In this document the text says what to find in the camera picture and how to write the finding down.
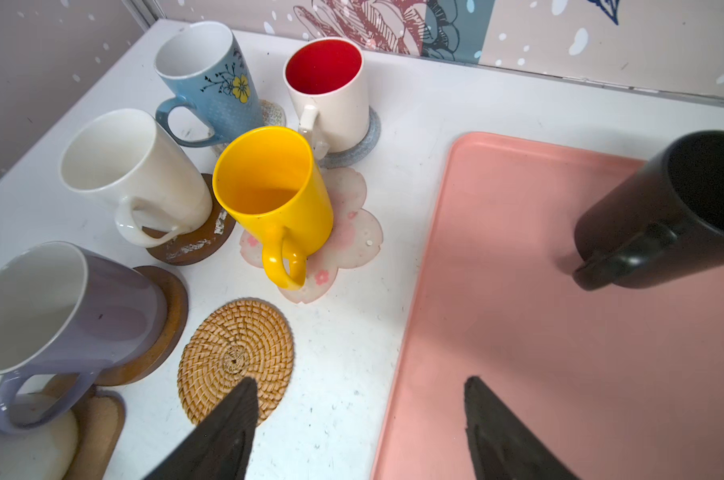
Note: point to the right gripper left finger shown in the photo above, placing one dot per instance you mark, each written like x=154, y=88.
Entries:
x=220, y=446

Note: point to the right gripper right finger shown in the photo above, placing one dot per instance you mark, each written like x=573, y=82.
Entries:
x=500, y=445

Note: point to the rattan woven round coaster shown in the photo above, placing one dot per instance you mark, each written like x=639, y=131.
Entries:
x=245, y=338

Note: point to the brown wooden round coaster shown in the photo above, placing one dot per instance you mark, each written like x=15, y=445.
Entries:
x=176, y=297

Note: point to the pink rectangular tray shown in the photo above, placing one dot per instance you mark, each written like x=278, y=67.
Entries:
x=616, y=383

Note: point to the dark brown scratched round coaster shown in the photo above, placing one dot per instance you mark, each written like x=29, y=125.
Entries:
x=193, y=247

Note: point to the small white cup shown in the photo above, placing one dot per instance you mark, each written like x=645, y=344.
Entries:
x=67, y=310

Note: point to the pink flower resin coaster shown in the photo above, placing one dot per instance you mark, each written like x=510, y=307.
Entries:
x=353, y=234

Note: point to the yellow mug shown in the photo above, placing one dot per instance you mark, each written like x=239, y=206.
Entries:
x=268, y=180

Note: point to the black mug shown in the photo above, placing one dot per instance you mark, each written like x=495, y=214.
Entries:
x=663, y=223

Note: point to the blue woven round coaster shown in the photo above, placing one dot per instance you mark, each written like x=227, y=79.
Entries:
x=358, y=152

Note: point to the beige woven round coaster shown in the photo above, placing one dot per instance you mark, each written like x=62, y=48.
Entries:
x=273, y=114

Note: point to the light blue mug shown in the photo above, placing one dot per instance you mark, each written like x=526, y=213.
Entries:
x=205, y=69

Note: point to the white mug red inside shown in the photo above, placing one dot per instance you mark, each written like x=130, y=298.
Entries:
x=328, y=87

